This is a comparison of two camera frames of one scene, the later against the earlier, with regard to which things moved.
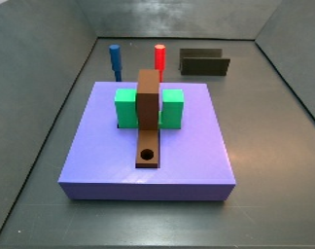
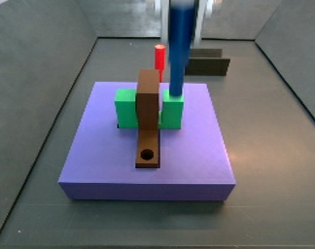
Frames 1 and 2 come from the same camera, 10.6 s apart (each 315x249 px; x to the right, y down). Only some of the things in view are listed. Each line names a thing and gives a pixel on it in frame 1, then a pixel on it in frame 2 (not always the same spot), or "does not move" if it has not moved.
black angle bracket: x=203 y=62 does not move
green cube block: x=171 y=113 does not move
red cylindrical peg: x=160 y=59 does not move
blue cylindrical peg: x=115 y=53 → x=181 y=23
